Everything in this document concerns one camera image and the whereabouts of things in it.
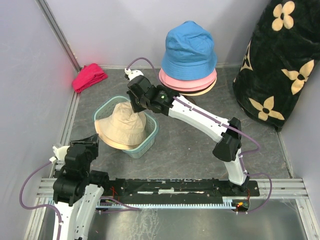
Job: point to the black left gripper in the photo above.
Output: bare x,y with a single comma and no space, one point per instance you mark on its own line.
91,143

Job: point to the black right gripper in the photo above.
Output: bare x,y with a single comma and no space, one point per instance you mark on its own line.
136,108

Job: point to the beige bottom hat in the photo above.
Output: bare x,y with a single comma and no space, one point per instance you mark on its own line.
123,129

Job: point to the light blue plastic basket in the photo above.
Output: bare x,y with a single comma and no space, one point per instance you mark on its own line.
151,127

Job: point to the pink bucket hat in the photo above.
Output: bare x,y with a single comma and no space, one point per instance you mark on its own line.
182,85
163,74

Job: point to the cream bucket hat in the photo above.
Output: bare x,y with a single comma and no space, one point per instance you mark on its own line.
202,92

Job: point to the blue bucket hat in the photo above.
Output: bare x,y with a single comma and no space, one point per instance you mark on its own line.
189,52

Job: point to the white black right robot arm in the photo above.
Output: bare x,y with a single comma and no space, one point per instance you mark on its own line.
225,133

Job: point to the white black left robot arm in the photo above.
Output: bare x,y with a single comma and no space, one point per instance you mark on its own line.
77,189

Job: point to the brown round wooden stand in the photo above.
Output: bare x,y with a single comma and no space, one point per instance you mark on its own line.
190,99

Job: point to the magenta hat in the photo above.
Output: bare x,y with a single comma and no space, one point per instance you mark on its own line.
88,76

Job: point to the aluminium corner profile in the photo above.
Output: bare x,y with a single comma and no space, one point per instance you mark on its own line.
48,14

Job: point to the black floral blanket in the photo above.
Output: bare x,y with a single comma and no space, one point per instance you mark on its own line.
283,50

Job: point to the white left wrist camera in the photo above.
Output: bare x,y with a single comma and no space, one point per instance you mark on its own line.
60,152

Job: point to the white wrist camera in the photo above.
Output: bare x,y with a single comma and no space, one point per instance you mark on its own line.
60,152
131,74

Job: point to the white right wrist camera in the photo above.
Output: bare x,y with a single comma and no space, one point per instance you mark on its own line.
131,74

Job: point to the aluminium rail frame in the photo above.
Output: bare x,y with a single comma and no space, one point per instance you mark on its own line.
269,189

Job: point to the light blue cable duct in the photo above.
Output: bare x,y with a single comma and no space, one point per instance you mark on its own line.
162,201

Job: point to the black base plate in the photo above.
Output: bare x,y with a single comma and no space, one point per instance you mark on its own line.
210,186

